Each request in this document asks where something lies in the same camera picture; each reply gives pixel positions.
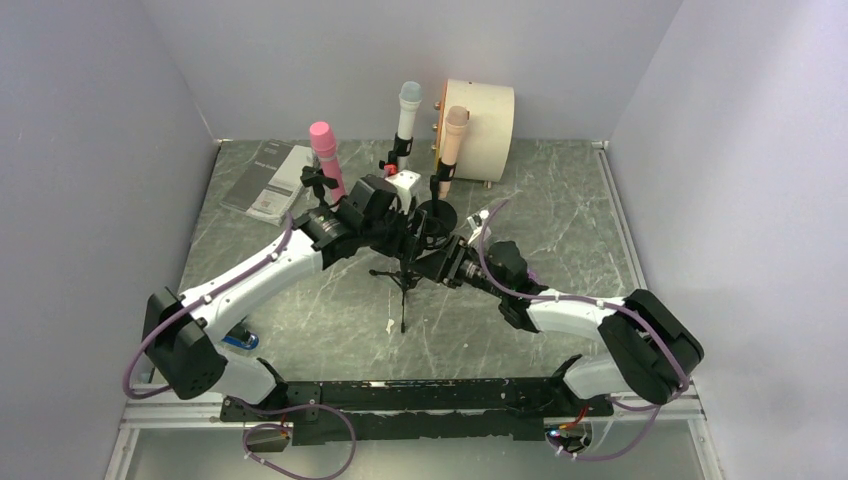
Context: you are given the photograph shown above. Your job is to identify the grey white booklet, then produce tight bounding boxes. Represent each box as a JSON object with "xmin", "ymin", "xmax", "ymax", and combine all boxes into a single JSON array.
[{"xmin": 220, "ymin": 140, "xmax": 315, "ymax": 226}]

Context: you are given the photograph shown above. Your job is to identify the white microphone silver grille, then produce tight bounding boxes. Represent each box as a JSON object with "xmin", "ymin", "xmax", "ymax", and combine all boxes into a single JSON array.
[{"xmin": 396, "ymin": 81, "xmax": 423, "ymax": 138}]

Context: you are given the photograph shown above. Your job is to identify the cream cylindrical speaker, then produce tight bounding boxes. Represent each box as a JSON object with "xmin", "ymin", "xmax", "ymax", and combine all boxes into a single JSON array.
[{"xmin": 433, "ymin": 79, "xmax": 515, "ymax": 185}]

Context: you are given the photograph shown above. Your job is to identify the black tripod shock-mount stand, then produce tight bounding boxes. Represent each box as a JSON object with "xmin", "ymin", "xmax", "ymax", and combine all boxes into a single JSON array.
[{"xmin": 368, "ymin": 208, "xmax": 449, "ymax": 334}]

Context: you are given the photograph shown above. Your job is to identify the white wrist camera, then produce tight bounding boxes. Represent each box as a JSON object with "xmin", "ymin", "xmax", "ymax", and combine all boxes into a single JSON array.
[
  {"xmin": 466, "ymin": 209, "xmax": 491, "ymax": 245},
  {"xmin": 383, "ymin": 165, "xmax": 422, "ymax": 214}
]

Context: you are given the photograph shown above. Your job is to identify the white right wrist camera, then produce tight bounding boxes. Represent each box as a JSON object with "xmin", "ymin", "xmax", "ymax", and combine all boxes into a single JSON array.
[{"xmin": 466, "ymin": 209, "xmax": 491, "ymax": 245}]

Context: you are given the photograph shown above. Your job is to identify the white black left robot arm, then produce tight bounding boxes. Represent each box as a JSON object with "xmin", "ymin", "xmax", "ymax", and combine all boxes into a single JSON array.
[{"xmin": 142, "ymin": 170, "xmax": 424, "ymax": 405}]

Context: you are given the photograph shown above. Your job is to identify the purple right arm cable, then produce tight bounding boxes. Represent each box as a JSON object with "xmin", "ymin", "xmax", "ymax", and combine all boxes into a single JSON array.
[{"xmin": 475, "ymin": 198, "xmax": 694, "ymax": 463}]

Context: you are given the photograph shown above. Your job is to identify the pink microphone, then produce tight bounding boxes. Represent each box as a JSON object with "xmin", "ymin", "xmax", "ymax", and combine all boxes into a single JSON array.
[{"xmin": 309, "ymin": 121, "xmax": 346, "ymax": 202}]

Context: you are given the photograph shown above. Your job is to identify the blue box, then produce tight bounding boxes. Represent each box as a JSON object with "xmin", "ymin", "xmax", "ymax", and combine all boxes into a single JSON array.
[{"xmin": 223, "ymin": 325, "xmax": 259, "ymax": 350}]

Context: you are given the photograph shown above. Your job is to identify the black round-base mic stand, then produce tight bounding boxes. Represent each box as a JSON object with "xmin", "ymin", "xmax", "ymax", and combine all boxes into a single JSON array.
[
  {"xmin": 414, "ymin": 166, "xmax": 458, "ymax": 233},
  {"xmin": 378, "ymin": 133, "xmax": 414, "ymax": 178},
  {"xmin": 300, "ymin": 166, "xmax": 339, "ymax": 213}
]

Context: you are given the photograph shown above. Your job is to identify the peach microphone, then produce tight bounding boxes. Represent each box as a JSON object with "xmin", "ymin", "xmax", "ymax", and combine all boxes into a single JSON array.
[{"xmin": 437, "ymin": 105, "xmax": 469, "ymax": 199}]

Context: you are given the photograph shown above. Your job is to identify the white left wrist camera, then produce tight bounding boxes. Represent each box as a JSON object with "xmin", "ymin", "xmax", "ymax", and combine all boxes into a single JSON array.
[{"xmin": 383, "ymin": 165, "xmax": 422, "ymax": 214}]

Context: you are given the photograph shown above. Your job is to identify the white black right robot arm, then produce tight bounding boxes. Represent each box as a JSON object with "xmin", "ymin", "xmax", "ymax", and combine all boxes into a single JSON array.
[{"xmin": 411, "ymin": 236, "xmax": 705, "ymax": 405}]

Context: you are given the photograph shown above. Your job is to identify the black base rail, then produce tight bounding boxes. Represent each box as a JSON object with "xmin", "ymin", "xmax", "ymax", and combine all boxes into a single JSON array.
[{"xmin": 220, "ymin": 377, "xmax": 614, "ymax": 446}]

